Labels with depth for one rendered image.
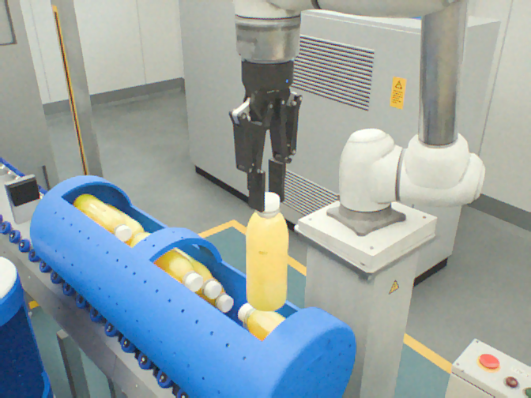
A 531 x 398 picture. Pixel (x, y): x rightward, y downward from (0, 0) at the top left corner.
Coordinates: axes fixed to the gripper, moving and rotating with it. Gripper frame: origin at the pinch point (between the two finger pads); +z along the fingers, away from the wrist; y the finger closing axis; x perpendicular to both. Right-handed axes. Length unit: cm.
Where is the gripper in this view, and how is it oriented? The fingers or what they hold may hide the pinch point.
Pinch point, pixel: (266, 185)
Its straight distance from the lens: 80.7
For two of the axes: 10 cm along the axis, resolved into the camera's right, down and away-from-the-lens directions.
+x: 7.1, 3.4, -6.2
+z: 0.0, 8.8, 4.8
